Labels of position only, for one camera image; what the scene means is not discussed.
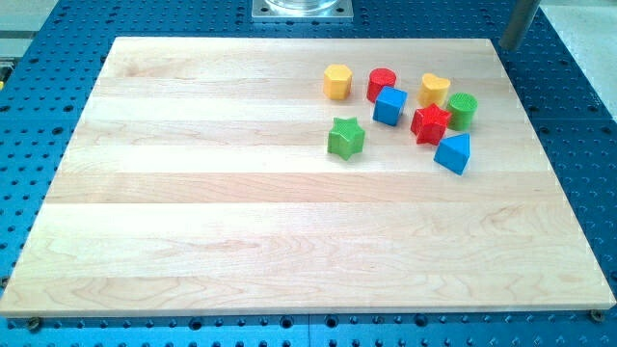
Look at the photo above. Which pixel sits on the blue cube block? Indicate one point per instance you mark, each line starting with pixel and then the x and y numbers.
pixel 389 105

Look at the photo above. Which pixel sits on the brass board screw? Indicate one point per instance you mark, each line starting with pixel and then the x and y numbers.
pixel 33 324
pixel 596 316

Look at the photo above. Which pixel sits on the green cylinder block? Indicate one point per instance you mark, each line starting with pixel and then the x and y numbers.
pixel 462 107

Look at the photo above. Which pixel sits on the red star block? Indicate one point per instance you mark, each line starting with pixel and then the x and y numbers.
pixel 429 124

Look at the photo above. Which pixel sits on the yellow hexagon block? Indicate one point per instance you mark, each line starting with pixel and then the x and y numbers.
pixel 337 81

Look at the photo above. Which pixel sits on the light wooden board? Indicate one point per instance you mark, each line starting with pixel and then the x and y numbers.
pixel 198 182

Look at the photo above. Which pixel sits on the grey metal rod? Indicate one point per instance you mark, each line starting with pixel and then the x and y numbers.
pixel 519 22

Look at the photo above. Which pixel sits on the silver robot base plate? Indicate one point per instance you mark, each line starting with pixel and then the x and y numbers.
pixel 302 10

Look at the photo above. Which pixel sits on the yellow heart block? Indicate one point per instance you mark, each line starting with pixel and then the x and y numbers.
pixel 433 90

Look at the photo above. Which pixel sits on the green star block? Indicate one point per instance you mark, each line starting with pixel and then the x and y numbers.
pixel 345 138

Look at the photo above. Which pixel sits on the blue triangle block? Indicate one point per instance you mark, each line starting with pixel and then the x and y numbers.
pixel 453 153

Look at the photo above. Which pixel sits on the right brass board screw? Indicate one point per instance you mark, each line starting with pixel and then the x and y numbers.
pixel 596 316

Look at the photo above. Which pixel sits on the red cylinder block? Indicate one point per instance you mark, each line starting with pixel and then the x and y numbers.
pixel 377 79

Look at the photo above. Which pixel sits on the left brass board screw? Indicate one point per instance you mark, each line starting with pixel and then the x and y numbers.
pixel 33 324

